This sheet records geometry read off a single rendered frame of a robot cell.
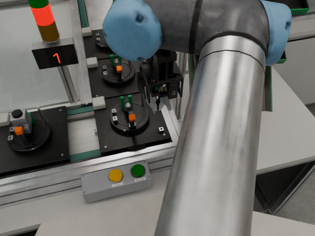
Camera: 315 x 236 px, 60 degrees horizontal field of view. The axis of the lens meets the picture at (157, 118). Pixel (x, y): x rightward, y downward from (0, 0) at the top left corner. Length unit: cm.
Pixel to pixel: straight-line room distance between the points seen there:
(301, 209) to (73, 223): 151
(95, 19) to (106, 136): 86
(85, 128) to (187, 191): 86
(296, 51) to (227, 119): 166
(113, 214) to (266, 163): 56
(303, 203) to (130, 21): 189
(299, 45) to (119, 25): 160
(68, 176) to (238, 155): 72
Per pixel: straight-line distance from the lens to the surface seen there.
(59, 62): 92
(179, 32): 34
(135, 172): 86
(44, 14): 84
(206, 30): 34
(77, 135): 105
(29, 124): 96
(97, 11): 172
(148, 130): 95
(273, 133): 117
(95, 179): 88
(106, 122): 99
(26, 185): 94
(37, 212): 100
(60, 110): 107
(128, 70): 114
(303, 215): 206
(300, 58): 196
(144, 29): 33
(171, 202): 22
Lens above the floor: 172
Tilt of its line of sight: 50 degrees down
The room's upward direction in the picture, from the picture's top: straight up
